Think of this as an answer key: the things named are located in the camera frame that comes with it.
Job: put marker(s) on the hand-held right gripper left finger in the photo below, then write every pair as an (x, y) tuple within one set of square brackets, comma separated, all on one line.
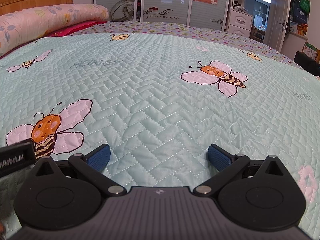
[(101, 156)]

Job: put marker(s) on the white door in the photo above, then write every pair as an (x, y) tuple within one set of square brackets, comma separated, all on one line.
[(277, 15)]

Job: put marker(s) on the red blanket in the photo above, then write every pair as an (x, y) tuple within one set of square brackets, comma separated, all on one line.
[(75, 28)]

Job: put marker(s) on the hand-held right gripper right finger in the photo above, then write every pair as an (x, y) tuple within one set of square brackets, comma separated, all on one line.
[(217, 156)]

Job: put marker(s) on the cardboard box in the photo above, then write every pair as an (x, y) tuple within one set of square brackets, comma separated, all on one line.
[(311, 51)]

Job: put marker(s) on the rolled floral quilt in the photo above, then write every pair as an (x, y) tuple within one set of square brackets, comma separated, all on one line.
[(37, 22)]

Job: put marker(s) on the black case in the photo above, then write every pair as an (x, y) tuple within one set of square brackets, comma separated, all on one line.
[(307, 63)]

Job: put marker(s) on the quilted bee-print bedspread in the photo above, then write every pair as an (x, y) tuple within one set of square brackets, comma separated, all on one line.
[(150, 92)]

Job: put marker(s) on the sliding-door wardrobe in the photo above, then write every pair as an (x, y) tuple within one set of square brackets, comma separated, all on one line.
[(180, 7)]

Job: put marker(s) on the green hanging bags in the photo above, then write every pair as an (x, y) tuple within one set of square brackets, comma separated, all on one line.
[(301, 6)]

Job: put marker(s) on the wooden headboard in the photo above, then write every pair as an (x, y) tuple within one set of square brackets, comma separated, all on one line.
[(37, 0)]

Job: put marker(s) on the white drawer cabinet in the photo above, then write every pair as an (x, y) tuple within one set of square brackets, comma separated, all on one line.
[(240, 22)]

